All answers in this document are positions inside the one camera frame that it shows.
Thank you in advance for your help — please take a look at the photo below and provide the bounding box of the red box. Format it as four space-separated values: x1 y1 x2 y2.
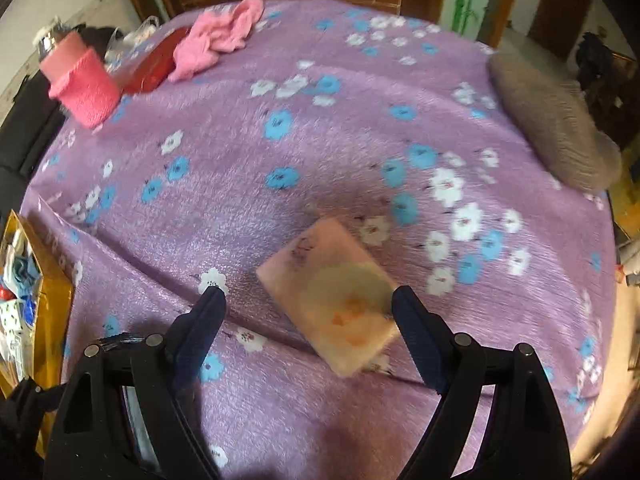
119 26 192 96

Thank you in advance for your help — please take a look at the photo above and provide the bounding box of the pink tissue pack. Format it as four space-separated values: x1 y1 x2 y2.
255 216 402 379

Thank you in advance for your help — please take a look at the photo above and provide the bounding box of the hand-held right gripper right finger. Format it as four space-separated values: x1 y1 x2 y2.
391 286 572 480

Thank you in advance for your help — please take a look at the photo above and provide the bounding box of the purple floral blanket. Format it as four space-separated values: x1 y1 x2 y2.
20 0 617 480

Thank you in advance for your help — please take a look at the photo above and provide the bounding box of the brown knitted cushion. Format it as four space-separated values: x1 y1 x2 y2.
487 51 624 194

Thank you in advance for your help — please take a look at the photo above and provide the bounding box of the pink sleeved water bottle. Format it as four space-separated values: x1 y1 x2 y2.
36 29 124 129

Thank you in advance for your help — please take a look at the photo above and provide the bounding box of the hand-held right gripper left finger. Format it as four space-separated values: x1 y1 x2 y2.
44 287 226 480

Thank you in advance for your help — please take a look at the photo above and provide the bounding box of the pink cloth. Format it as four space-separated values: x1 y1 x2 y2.
167 0 266 84

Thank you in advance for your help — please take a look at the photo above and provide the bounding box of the clear plastic bag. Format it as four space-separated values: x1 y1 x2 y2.
104 16 162 71

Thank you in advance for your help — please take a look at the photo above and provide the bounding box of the black bag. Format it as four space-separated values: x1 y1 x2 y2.
0 77 68 177

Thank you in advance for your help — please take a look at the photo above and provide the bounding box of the yellow plastic bag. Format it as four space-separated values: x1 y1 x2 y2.
0 209 77 393

